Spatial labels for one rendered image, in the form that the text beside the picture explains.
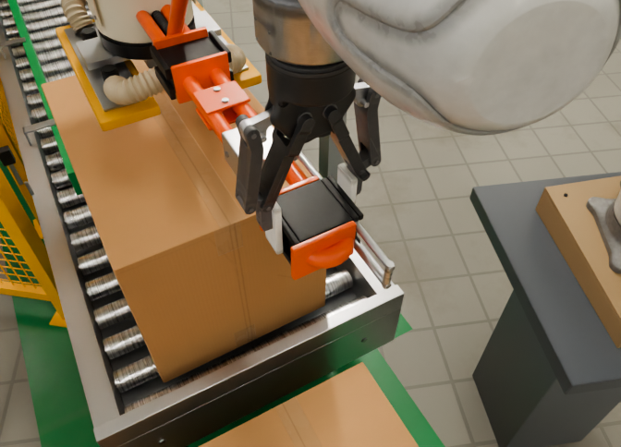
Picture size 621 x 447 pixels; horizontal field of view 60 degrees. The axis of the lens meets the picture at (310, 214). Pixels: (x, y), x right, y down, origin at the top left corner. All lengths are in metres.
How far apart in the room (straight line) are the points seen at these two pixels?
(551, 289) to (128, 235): 0.81
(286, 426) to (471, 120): 1.00
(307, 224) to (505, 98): 0.36
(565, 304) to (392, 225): 1.16
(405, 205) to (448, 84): 2.10
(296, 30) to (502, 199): 0.98
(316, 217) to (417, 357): 1.36
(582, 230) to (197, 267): 0.76
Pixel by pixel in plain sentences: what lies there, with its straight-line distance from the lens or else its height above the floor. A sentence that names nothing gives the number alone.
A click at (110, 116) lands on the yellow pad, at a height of 1.10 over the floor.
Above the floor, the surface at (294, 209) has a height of 1.23.
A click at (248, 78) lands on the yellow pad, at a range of 0.99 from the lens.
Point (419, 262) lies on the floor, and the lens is 2.11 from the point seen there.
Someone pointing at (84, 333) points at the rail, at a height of 0.59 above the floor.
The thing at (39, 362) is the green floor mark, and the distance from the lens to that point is 2.05.
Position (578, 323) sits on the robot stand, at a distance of 1.15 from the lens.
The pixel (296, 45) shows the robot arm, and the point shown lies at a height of 1.43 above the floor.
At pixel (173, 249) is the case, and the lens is 0.92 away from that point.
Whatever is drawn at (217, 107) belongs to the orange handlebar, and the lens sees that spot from 0.71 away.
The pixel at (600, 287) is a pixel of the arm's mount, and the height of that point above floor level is 0.80.
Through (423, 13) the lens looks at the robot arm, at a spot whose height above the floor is 1.55.
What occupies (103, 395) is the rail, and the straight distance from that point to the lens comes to 1.21.
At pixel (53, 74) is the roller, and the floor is 0.52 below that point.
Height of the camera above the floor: 1.63
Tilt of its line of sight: 47 degrees down
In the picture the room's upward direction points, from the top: straight up
